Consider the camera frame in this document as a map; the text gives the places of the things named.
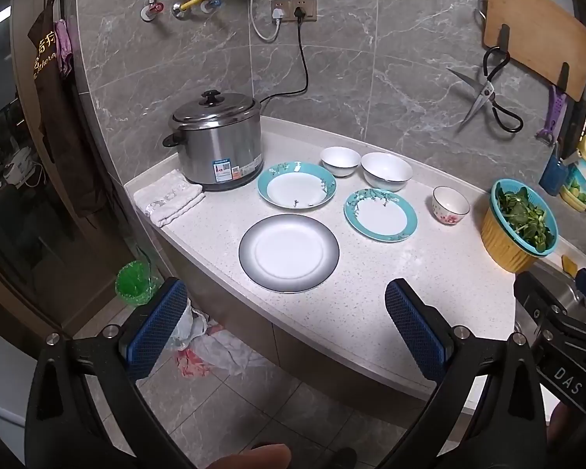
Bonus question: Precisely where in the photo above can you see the pink floral small bowl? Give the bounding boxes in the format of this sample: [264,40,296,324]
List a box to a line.
[432,185,471,226]

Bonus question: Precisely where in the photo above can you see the green trash bin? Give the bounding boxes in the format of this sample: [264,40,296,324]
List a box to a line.
[114,260,161,307]

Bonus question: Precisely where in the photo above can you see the blue water valve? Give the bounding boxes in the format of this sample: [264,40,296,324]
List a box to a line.
[200,0,222,15]

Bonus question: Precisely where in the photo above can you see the white power cable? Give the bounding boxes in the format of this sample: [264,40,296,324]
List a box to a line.
[182,0,287,44]

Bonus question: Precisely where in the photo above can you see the wooden cutting board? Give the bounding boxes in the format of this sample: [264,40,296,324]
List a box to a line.
[482,0,586,102]

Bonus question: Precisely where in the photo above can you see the yellow basin with teal colander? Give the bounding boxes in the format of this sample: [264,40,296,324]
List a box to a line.
[481,178,559,273]

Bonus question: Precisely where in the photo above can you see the green leafy vegetables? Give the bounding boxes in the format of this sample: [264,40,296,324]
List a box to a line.
[495,185,554,252]

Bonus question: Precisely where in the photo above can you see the red water valve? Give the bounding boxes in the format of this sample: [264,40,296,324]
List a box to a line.
[139,1,165,22]

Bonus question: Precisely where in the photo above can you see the person's left hand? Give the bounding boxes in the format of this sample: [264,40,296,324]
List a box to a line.
[207,444,292,469]

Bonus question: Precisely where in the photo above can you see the brown apron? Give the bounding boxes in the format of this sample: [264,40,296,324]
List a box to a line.
[27,0,107,217]

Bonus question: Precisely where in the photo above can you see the yellow detergent bottle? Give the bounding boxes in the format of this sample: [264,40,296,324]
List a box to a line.
[560,134,586,212]

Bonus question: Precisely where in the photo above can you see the stainless steel sink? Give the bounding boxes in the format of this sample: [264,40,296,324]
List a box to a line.
[529,260,586,324]

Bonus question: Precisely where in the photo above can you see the grey rimmed white plate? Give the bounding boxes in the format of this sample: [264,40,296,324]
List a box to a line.
[238,214,339,293]

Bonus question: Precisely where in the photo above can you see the small white bowl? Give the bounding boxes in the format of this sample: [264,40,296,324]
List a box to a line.
[321,146,361,178]

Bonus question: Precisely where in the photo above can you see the wall power socket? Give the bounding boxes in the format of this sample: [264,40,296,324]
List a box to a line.
[271,0,317,23]

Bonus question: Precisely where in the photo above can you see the black handled kitchen scissors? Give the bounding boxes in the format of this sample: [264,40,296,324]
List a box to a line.
[449,46,524,134]

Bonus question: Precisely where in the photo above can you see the blue cup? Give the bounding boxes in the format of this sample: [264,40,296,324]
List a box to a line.
[539,143,568,197]

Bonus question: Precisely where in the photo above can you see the person's right hand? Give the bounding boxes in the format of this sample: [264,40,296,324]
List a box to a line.
[547,401,572,444]

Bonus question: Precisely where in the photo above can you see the purple peeler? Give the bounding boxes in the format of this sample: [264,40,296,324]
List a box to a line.
[536,85,566,146]

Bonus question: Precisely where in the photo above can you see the stainless steel rice cooker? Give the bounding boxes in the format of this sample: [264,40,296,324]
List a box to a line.
[163,89,264,192]

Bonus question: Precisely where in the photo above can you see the large white bowl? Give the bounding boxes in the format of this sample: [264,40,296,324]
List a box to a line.
[361,151,413,192]

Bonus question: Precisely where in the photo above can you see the white plastic bag on floor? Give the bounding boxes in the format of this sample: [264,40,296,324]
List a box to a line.
[165,301,269,377]

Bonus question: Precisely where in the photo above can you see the teal floral deep plate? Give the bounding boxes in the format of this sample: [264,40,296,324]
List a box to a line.
[257,161,336,211]

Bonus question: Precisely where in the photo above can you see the black power cable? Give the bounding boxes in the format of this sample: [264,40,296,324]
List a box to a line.
[258,6,310,105]

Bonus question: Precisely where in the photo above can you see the white folded dish towel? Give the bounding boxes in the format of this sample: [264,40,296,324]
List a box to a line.
[133,170,205,227]

